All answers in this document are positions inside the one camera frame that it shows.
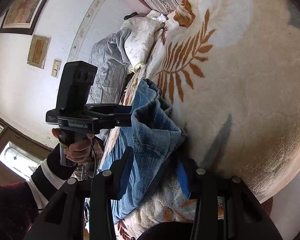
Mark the small framed wall picture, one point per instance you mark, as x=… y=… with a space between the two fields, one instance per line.
x=38 y=51

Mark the black small object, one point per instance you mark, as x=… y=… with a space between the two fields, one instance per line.
x=130 y=16

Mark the wall light switch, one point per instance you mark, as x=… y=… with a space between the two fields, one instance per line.
x=55 y=68

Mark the light blue denim jeans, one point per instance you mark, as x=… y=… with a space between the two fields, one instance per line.
x=153 y=137

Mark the grey quilted pillow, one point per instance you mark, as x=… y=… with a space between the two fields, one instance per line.
x=112 y=63

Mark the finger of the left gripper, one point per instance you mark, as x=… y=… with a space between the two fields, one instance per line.
x=107 y=109
x=115 y=120

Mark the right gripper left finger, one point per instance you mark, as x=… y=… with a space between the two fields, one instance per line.
x=108 y=185

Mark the left hand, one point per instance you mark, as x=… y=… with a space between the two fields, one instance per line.
x=79 y=152

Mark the leaf pattern fleece blanket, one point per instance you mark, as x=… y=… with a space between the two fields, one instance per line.
x=230 y=69

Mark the left forearm dark sleeve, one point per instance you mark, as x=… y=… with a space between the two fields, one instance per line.
x=21 y=203

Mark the white patterned pillow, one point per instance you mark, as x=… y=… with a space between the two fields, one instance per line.
x=144 y=32

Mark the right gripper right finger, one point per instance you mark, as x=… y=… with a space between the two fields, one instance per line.
x=196 y=183

